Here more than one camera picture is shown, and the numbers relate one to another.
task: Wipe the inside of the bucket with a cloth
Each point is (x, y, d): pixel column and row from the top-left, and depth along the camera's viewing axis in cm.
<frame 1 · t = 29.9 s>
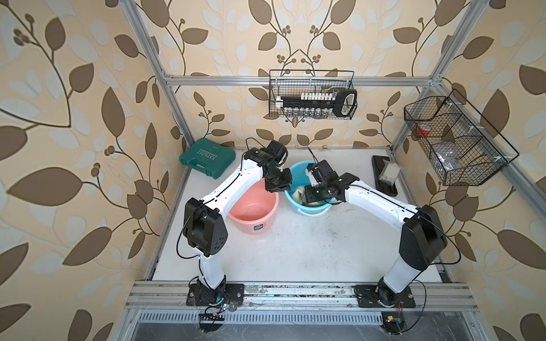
left hand: (289, 185, 81), fingers closed
right hand: (307, 194, 88), fingers closed
pink plastic bucket: (254, 213, 96), point 2 cm above the table
dirty yellow cloth: (300, 195, 84), point 17 cm above the table
green plastic tool case: (211, 157, 114), point 5 cm above the table
black tray with plastic bag: (386, 172, 105), point 7 cm above the table

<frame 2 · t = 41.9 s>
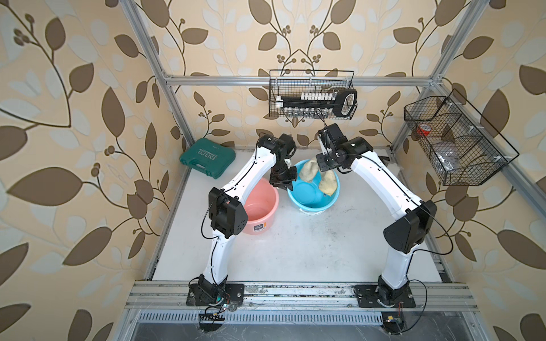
left hand: (290, 185, 82), fingers closed
right hand: (326, 161, 84), fingers closed
dirty yellow cloth: (308, 172, 84), point 23 cm above the table
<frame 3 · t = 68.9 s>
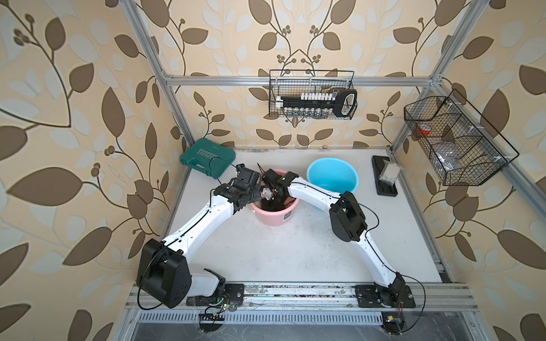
left hand: (251, 190, 84), fingers closed
right hand: (263, 217, 91), fingers closed
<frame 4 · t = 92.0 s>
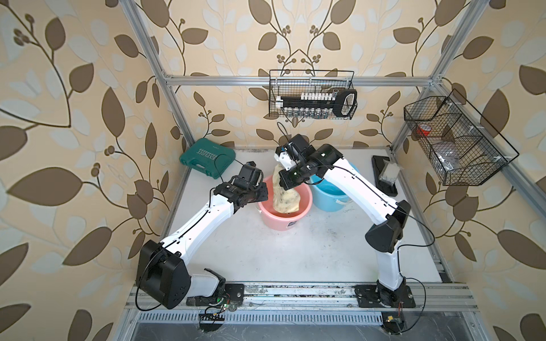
left hand: (260, 188, 82), fingers closed
right hand: (281, 182, 77), fingers closed
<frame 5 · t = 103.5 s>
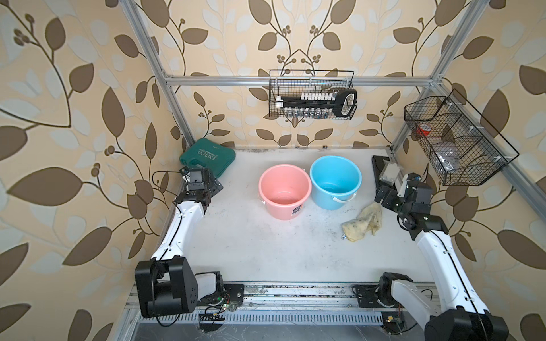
left hand: (202, 185, 84), fingers open
right hand: (389, 195, 80), fingers open
dirty yellow cloth: (369, 219, 86), point 9 cm above the table
